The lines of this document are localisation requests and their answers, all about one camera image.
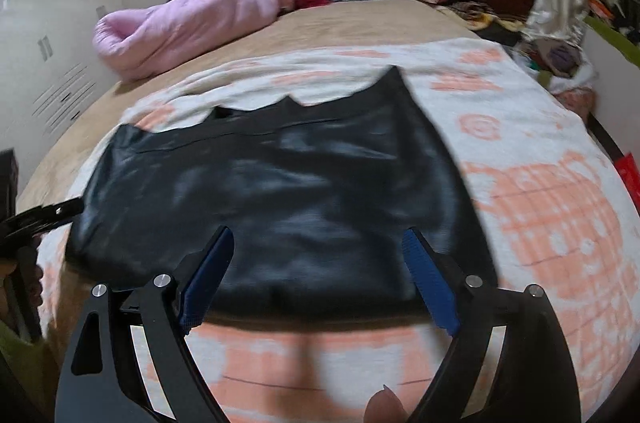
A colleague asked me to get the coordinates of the black leather jacket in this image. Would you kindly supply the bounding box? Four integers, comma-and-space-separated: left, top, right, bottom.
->
65, 66, 498, 320

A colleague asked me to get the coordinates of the basket of clothes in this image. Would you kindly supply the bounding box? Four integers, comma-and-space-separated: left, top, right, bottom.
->
511, 38, 597, 123

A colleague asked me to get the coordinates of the clothes heap by window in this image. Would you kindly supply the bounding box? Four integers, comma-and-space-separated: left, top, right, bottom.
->
588, 0, 639, 45

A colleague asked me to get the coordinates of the right hand thumb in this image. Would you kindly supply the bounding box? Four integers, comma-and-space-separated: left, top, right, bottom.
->
362, 385, 408, 423

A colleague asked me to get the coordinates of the white peach patterned blanket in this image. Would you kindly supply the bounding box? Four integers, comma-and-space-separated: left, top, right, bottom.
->
24, 38, 639, 422

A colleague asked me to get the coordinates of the pink puffy quilt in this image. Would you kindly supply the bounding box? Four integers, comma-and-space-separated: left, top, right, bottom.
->
92, 0, 281, 82

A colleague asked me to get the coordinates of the red plastic bag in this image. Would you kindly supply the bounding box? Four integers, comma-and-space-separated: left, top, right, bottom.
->
614, 153, 640, 212

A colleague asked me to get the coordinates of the white glossy wardrobe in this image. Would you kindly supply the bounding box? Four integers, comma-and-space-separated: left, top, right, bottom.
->
0, 0, 122, 187

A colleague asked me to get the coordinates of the green window ledge cloth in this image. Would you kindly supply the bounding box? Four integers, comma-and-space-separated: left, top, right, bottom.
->
585, 16, 640, 68

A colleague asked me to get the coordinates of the tan bed sheet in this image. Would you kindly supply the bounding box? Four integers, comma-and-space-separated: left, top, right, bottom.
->
17, 0, 475, 210

